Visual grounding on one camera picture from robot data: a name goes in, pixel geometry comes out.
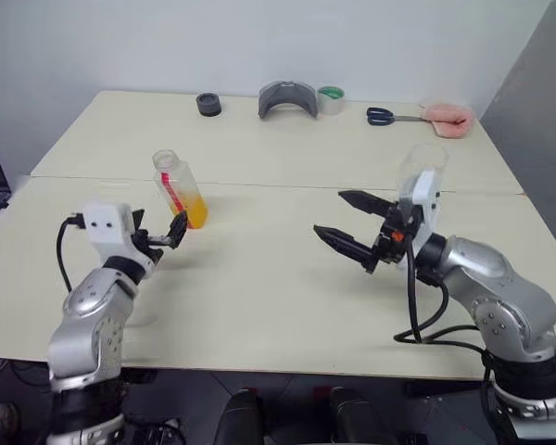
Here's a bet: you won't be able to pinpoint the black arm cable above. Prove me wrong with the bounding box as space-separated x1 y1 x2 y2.
57 212 87 294
392 234 497 372

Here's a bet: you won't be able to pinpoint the dark rounded shape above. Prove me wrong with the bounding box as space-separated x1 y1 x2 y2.
212 388 266 445
327 386 382 445

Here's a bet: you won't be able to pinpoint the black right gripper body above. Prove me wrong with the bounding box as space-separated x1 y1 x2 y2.
367 198 422 273

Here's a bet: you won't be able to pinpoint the grey curved visor piece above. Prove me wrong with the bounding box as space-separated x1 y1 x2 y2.
258 80 320 121

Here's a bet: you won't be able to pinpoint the bottle with orange liquid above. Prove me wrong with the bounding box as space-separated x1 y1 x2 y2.
152 148 210 231

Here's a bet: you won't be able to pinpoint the clear plastic cup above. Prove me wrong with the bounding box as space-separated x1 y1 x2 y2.
396 142 450 220

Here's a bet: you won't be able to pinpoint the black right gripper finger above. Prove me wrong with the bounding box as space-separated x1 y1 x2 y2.
337 188 396 219
312 224 379 274

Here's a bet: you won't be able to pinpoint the black-handled scissors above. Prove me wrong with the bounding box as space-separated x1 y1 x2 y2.
365 106 430 127

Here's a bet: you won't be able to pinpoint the tape roll with green core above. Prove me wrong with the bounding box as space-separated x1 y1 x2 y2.
316 85 348 116

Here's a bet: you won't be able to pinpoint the grey shoe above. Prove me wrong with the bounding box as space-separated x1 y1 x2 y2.
0 401 20 438

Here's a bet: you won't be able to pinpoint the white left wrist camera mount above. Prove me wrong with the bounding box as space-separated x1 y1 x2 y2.
82 201 164 279

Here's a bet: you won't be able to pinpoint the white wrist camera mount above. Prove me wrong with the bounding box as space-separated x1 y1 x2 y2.
395 169 442 271
82 201 164 279

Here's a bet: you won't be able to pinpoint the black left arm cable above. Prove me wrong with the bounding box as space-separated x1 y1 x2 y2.
57 212 87 294

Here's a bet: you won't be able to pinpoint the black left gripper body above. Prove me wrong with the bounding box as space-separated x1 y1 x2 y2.
131 228 175 264

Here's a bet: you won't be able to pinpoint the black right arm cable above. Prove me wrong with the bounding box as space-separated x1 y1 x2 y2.
392 234 497 372

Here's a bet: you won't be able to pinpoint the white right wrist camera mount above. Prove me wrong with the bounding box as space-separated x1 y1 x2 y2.
395 169 442 271

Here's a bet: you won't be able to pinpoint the pink fluffy cloth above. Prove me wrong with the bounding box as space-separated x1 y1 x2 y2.
419 102 475 140

